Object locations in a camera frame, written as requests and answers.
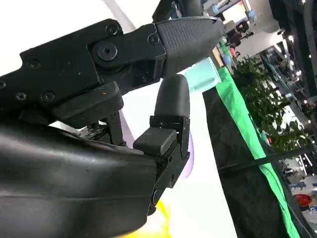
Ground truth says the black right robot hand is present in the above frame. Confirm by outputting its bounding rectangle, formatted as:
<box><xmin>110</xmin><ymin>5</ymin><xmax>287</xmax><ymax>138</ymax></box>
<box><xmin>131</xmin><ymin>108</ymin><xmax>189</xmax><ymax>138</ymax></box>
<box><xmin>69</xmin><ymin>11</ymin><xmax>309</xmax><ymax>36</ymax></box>
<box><xmin>0</xmin><ymin>16</ymin><xmax>225</xmax><ymax>238</ymax></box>

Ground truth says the orange toy bread roll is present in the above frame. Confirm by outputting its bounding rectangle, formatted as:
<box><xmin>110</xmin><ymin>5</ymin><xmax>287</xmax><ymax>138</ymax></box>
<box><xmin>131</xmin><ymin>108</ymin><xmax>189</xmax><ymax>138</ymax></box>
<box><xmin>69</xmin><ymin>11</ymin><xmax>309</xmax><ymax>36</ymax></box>
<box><xmin>146</xmin><ymin>200</ymin><xmax>172</xmax><ymax>238</ymax></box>

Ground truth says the lilac plate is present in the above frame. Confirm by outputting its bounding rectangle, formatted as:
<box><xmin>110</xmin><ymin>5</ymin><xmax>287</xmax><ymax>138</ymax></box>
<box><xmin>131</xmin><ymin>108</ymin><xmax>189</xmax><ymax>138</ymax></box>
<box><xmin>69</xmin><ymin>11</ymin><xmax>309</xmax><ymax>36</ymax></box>
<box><xmin>118</xmin><ymin>109</ymin><xmax>196</xmax><ymax>180</ymax></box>

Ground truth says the pale green mug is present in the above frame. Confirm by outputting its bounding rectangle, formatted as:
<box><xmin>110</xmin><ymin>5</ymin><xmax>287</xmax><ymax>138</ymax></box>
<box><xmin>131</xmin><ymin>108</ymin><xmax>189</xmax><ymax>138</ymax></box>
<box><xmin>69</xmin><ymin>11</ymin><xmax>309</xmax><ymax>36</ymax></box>
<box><xmin>185</xmin><ymin>58</ymin><xmax>221</xmax><ymax>94</ymax></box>

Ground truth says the black mesh panel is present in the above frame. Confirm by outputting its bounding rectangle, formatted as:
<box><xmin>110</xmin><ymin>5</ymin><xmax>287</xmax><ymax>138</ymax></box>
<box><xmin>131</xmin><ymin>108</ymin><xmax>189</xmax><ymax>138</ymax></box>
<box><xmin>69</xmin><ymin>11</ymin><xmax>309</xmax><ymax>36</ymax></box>
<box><xmin>202</xmin><ymin>86</ymin><xmax>291</xmax><ymax>238</ymax></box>

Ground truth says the green cloth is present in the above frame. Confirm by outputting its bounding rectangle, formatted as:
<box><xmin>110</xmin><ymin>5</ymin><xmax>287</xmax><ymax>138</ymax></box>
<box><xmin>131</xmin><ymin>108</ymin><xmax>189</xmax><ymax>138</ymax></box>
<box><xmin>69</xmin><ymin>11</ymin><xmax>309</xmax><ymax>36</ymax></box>
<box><xmin>214</xmin><ymin>41</ymin><xmax>302</xmax><ymax>238</ymax></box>

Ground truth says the green leafy plant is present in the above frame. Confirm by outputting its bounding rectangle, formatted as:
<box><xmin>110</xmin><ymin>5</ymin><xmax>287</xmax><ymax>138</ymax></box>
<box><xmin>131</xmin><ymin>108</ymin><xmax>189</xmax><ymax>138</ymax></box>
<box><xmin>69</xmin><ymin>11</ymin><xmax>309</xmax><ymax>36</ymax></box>
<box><xmin>232</xmin><ymin>55</ymin><xmax>312</xmax><ymax>154</ymax></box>

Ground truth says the black machine on stand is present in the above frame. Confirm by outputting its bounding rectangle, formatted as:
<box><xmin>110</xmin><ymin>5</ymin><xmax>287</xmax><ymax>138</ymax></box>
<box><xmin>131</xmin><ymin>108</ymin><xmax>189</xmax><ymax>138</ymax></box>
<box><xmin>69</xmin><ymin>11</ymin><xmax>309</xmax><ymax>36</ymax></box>
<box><xmin>226</xmin><ymin>21</ymin><xmax>255</xmax><ymax>47</ymax></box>

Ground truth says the black strap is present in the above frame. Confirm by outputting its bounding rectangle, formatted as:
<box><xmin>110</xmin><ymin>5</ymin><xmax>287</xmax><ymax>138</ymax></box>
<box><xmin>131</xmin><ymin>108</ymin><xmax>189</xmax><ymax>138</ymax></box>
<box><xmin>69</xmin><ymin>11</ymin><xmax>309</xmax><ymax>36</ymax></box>
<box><xmin>218</xmin><ymin>148</ymin><xmax>317</xmax><ymax>172</ymax></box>

